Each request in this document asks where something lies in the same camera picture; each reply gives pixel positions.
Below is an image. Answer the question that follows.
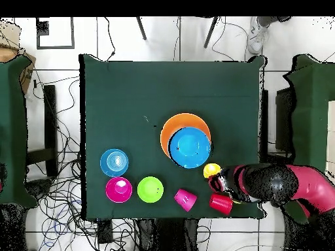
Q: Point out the red cup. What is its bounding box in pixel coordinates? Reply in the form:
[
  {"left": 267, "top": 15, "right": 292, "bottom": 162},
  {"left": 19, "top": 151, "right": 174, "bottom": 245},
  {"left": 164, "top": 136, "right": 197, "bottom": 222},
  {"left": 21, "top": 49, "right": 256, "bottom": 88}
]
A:
[{"left": 208, "top": 192, "right": 234, "bottom": 216}]

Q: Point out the pink cup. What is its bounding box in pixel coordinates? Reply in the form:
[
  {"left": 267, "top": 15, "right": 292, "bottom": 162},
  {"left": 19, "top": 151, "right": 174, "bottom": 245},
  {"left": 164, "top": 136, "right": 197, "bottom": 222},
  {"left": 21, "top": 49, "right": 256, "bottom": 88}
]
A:
[{"left": 173, "top": 188, "right": 198, "bottom": 213}]

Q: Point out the large blue bowl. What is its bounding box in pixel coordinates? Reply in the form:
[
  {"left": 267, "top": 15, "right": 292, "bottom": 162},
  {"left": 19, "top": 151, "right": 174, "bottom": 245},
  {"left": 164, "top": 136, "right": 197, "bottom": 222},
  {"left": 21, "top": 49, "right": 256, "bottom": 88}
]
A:
[{"left": 168, "top": 126, "right": 212, "bottom": 169}]

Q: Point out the large orange bowl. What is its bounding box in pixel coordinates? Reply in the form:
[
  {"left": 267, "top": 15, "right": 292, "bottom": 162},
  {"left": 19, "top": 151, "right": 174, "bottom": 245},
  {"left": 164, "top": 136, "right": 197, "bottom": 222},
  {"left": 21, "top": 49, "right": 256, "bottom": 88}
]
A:
[{"left": 160, "top": 112, "right": 212, "bottom": 159}]

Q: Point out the small yellow orange cup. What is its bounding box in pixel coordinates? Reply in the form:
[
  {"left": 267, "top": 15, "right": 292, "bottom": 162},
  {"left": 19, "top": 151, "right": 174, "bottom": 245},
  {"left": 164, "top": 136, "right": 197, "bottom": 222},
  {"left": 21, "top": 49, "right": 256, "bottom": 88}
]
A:
[{"left": 203, "top": 163, "right": 222, "bottom": 179}]

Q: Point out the green bowl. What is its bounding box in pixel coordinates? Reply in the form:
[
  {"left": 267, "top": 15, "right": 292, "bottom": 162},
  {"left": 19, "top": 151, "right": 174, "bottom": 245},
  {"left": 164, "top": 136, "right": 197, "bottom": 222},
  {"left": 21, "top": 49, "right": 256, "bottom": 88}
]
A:
[{"left": 137, "top": 176, "right": 165, "bottom": 204}]

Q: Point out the black computer case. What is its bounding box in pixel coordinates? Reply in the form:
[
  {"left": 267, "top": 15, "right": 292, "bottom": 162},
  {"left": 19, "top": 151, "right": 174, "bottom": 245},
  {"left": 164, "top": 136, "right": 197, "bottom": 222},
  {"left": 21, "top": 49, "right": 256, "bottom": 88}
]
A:
[{"left": 274, "top": 87, "right": 295, "bottom": 152}]

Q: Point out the pink bowl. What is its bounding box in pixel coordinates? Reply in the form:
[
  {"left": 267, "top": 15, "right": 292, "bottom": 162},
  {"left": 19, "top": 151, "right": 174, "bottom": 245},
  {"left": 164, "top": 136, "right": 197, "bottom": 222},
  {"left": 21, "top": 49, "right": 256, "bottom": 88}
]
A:
[{"left": 105, "top": 176, "right": 133, "bottom": 204}]

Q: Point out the dark green table cloth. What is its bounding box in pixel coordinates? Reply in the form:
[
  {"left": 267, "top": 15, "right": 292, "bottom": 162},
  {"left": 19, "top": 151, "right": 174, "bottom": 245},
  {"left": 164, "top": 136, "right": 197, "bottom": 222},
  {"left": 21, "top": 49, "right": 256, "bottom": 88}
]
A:
[{"left": 79, "top": 54, "right": 268, "bottom": 220}]

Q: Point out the light blue shallow bowl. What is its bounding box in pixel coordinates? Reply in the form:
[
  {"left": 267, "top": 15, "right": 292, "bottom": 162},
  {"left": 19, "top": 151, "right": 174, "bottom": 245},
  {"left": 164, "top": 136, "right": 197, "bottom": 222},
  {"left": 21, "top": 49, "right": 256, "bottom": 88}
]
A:
[{"left": 99, "top": 148, "right": 130, "bottom": 178}]

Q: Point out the green cloth side table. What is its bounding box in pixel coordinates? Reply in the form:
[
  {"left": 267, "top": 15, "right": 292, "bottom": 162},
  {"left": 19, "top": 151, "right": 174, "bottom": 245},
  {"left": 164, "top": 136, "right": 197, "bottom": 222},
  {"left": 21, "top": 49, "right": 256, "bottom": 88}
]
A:
[
  {"left": 282, "top": 54, "right": 335, "bottom": 226},
  {"left": 0, "top": 56, "right": 37, "bottom": 210}
]

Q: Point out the person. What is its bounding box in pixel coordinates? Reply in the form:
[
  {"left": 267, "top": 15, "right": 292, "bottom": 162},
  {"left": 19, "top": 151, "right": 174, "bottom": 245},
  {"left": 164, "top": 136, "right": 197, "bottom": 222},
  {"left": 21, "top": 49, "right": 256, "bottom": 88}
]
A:
[{"left": 247, "top": 16, "right": 292, "bottom": 55}]

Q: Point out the grey chair base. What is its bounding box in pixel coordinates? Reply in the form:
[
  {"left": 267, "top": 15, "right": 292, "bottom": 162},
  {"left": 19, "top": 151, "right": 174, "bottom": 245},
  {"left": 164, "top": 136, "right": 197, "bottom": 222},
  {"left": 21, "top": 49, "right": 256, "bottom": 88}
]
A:
[{"left": 24, "top": 178, "right": 54, "bottom": 201}]

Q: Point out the cardboard box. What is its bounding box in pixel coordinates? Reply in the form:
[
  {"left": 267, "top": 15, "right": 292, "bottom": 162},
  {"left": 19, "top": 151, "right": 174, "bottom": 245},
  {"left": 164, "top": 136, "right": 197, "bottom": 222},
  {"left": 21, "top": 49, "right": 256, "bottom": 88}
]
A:
[{"left": 0, "top": 22, "right": 37, "bottom": 95}]

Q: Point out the black cable with plug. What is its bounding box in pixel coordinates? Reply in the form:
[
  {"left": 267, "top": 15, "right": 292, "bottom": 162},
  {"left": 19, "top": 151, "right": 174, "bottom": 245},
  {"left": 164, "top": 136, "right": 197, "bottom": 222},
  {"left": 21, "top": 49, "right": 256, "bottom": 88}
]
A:
[{"left": 103, "top": 16, "right": 116, "bottom": 61}]

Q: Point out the camera tripod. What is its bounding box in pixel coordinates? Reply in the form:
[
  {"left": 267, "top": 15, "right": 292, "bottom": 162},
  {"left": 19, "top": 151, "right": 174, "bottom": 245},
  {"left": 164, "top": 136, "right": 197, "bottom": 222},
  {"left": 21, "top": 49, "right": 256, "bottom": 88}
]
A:
[{"left": 135, "top": 16, "right": 219, "bottom": 50}]

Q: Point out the black metal frame bar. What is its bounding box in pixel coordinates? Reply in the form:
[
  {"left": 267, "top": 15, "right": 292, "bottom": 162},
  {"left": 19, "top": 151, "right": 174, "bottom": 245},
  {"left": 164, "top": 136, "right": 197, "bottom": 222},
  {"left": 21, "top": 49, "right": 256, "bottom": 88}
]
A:
[{"left": 27, "top": 84, "right": 59, "bottom": 178}]

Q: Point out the black square floor frame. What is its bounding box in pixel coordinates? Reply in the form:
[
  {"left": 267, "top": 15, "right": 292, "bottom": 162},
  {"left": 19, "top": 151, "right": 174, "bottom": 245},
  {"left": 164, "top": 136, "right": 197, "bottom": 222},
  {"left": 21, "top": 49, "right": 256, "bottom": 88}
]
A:
[{"left": 35, "top": 17, "right": 75, "bottom": 50}]

